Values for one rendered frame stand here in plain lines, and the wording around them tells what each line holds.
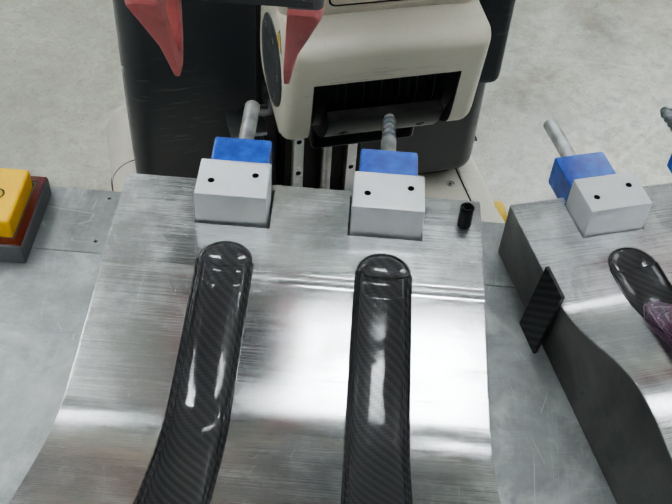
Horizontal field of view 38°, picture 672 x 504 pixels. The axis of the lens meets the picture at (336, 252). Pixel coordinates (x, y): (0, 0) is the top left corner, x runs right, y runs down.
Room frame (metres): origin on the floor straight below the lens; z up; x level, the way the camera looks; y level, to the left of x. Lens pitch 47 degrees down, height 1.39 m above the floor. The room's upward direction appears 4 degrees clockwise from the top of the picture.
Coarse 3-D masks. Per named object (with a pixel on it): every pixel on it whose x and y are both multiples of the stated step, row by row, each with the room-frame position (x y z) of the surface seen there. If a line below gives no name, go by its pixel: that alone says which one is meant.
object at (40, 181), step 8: (32, 176) 0.58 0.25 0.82; (40, 176) 0.58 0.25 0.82; (40, 184) 0.57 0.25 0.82; (32, 192) 0.56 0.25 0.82; (40, 192) 0.56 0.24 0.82; (32, 200) 0.55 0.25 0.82; (32, 208) 0.54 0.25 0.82; (24, 216) 0.54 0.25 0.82; (24, 224) 0.53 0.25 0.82; (24, 232) 0.52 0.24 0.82; (0, 240) 0.51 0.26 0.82; (8, 240) 0.51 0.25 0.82; (16, 240) 0.51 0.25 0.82
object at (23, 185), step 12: (0, 168) 0.57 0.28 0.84; (0, 180) 0.56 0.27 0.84; (12, 180) 0.56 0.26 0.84; (24, 180) 0.56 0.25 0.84; (0, 192) 0.54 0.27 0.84; (12, 192) 0.54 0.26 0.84; (24, 192) 0.55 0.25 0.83; (0, 204) 0.53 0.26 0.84; (12, 204) 0.53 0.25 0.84; (24, 204) 0.55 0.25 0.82; (0, 216) 0.52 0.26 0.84; (12, 216) 0.52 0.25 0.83; (0, 228) 0.51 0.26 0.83; (12, 228) 0.52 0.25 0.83
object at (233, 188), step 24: (216, 144) 0.54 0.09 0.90; (240, 144) 0.55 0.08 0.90; (264, 144) 0.55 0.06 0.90; (216, 168) 0.51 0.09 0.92; (240, 168) 0.51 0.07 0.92; (264, 168) 0.51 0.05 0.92; (216, 192) 0.48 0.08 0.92; (240, 192) 0.48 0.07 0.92; (264, 192) 0.49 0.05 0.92; (216, 216) 0.48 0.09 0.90; (240, 216) 0.48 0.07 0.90; (264, 216) 0.48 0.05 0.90
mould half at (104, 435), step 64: (128, 192) 0.50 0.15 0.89; (192, 192) 0.51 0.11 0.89; (320, 192) 0.52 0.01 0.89; (128, 256) 0.44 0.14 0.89; (192, 256) 0.45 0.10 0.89; (256, 256) 0.45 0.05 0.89; (320, 256) 0.45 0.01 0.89; (448, 256) 0.46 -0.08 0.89; (128, 320) 0.39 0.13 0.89; (256, 320) 0.40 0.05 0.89; (320, 320) 0.40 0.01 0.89; (448, 320) 0.41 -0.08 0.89; (128, 384) 0.34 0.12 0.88; (256, 384) 0.35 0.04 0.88; (320, 384) 0.35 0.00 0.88; (448, 384) 0.36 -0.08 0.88; (64, 448) 0.29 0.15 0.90; (128, 448) 0.29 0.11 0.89; (256, 448) 0.30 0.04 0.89; (320, 448) 0.30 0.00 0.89; (448, 448) 0.31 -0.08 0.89
